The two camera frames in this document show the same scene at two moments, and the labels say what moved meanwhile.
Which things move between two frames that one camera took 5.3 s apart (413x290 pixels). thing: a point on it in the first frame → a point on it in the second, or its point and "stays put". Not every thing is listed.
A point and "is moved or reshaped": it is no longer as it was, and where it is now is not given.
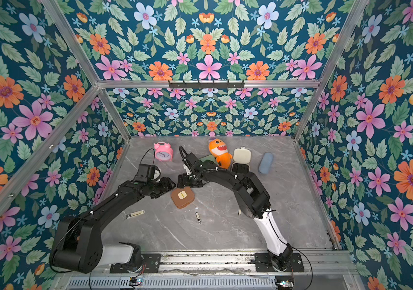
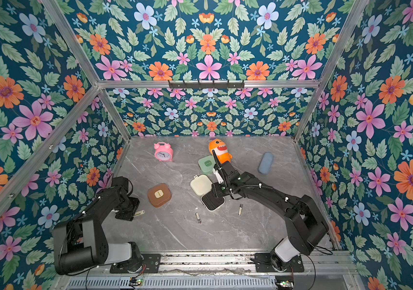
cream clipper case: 242,159 → 212,196
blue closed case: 265,162 stays put
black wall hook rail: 206,85 stays put
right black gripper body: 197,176 → 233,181
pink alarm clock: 163,151 stays put
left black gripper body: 162,187 → 128,208
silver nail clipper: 198,217 stays put
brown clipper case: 182,197 is moved or reshaped
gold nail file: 135,213 stays put
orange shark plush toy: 218,149 stays put
